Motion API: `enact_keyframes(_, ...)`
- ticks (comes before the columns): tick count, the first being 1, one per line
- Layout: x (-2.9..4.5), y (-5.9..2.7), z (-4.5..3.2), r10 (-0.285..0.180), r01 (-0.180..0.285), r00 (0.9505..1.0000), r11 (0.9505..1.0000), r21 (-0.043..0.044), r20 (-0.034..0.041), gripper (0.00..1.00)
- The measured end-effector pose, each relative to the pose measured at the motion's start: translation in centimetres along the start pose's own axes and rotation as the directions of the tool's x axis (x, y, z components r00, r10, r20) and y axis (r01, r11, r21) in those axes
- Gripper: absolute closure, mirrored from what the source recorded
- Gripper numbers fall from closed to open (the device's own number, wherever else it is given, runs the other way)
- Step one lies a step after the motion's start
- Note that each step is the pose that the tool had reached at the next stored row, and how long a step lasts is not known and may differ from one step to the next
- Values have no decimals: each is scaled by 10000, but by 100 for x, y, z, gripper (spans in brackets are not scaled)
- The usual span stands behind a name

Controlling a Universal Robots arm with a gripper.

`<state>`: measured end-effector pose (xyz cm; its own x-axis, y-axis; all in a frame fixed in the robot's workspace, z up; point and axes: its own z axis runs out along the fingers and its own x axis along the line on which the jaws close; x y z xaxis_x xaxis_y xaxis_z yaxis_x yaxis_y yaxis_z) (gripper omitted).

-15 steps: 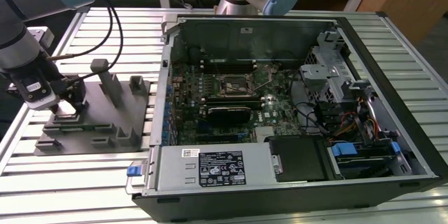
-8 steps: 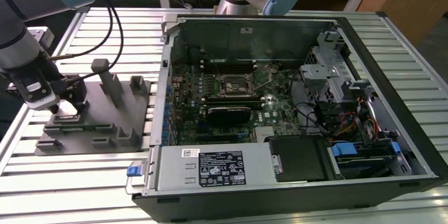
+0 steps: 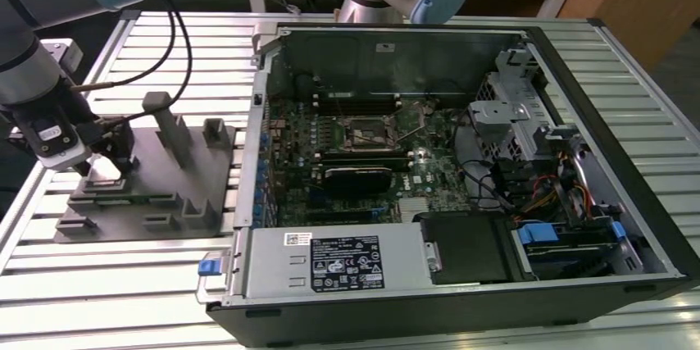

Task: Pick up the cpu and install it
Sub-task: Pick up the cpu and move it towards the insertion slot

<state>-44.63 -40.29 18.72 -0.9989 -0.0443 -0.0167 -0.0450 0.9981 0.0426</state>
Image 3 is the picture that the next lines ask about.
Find grey camera box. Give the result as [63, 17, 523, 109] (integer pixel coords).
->
[38, 38, 83, 76]

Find metal socket cover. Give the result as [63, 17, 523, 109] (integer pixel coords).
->
[393, 98, 434, 143]

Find silver drive cage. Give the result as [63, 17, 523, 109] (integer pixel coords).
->
[466, 48, 583, 170]

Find black camera cable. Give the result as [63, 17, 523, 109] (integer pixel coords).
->
[93, 9, 191, 126]

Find CPU socket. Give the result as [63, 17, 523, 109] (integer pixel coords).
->
[335, 114, 403, 152]

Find brass ended camera cable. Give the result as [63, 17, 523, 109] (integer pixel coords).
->
[67, 0, 181, 93]

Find orange yellow power wires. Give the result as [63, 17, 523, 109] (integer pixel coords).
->
[513, 151, 597, 222]

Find silver chipset heatsink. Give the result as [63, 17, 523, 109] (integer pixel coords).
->
[398, 197, 433, 220]

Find green motherboard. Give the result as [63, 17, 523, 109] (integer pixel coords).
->
[259, 95, 477, 228]

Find black PC case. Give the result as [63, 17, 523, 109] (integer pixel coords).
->
[203, 17, 700, 349]

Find black plastic shroud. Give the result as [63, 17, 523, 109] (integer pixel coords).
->
[418, 210, 534, 285]

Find blue case latch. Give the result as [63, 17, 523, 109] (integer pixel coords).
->
[197, 257, 221, 278]

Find silver power supply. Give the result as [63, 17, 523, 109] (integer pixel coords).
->
[239, 225, 433, 300]

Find green RAM stick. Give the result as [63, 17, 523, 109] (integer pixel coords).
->
[90, 194, 154, 206]

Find black RAM slot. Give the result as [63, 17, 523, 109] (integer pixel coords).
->
[319, 156, 411, 162]
[315, 102, 401, 108]
[319, 152, 410, 158]
[314, 98, 401, 104]
[317, 106, 401, 113]
[321, 164, 413, 172]
[321, 160, 411, 167]
[314, 93, 401, 99]

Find grey parts rack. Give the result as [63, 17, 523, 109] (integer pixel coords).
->
[51, 90, 237, 243]

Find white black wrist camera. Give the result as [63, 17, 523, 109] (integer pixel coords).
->
[23, 115, 93, 171]

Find black graphics card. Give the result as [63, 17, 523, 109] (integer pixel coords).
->
[322, 166, 393, 198]

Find hard disk in blue carrier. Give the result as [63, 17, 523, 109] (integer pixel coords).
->
[513, 220, 627, 281]

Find black cable bundle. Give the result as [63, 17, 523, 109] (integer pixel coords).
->
[458, 157, 534, 214]

